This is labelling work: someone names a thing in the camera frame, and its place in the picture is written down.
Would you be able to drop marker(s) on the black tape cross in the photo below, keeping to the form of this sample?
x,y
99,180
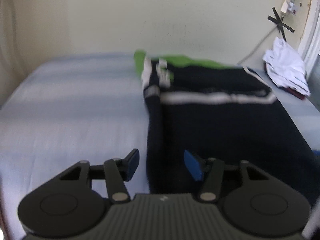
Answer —
x,y
280,25

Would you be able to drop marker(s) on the black garment with white stripes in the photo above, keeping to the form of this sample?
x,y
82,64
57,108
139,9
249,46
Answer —
x,y
228,114

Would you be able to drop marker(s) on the green knitted garment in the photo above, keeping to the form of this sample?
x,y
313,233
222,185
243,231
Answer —
x,y
177,60

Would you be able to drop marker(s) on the white t-shirt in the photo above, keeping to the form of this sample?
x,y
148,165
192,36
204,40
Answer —
x,y
285,67

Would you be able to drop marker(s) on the white window frame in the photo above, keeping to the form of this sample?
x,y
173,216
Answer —
x,y
309,45

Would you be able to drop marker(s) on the red black patterned garment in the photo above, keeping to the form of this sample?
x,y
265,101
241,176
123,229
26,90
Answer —
x,y
296,93

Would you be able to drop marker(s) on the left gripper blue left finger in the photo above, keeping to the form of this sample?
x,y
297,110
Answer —
x,y
117,172

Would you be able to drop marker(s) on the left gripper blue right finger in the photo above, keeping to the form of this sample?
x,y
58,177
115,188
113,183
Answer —
x,y
207,171

